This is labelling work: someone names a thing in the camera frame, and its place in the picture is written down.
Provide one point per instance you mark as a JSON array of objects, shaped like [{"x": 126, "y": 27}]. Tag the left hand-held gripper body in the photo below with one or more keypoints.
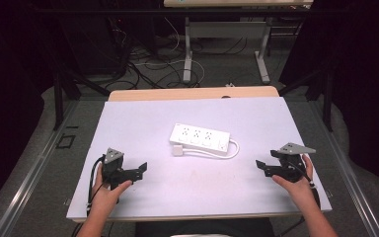
[{"x": 113, "y": 157}]

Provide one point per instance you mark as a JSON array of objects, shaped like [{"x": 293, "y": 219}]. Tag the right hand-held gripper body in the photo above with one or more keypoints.
[{"x": 291, "y": 168}]

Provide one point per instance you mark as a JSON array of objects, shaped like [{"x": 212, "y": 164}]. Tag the person's right hand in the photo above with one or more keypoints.
[{"x": 301, "y": 189}]

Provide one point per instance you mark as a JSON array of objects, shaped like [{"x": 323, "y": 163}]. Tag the person's left hand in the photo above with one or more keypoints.
[{"x": 103, "y": 197}]

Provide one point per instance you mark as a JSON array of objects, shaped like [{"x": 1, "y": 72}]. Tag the white power plug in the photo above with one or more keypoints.
[{"x": 178, "y": 150}]

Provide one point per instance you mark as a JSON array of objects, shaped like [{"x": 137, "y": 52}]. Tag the white table cover board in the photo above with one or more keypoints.
[{"x": 184, "y": 184}]

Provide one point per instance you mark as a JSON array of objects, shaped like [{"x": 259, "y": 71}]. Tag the white power strip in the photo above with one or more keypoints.
[{"x": 199, "y": 136}]

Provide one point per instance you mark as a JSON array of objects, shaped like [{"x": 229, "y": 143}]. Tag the black metal stand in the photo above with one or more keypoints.
[
  {"x": 327, "y": 98},
  {"x": 58, "y": 98}
]

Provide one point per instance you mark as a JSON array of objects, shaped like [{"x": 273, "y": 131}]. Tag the person's dark clothing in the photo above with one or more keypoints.
[{"x": 204, "y": 228}]

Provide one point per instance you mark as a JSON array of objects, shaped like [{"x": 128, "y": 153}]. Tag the dark curtain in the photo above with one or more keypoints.
[
  {"x": 10, "y": 82},
  {"x": 365, "y": 82}
]

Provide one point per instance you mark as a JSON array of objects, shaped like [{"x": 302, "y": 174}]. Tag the dark computer case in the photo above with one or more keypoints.
[{"x": 92, "y": 46}]

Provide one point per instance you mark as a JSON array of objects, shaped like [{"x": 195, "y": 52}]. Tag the white-legged desk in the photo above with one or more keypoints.
[{"x": 227, "y": 29}]

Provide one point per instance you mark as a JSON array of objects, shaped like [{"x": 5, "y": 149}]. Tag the black floor socket frame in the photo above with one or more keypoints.
[{"x": 65, "y": 141}]

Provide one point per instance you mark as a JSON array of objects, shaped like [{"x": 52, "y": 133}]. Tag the metal floor rail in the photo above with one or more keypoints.
[
  {"x": 29, "y": 177},
  {"x": 345, "y": 164}
]

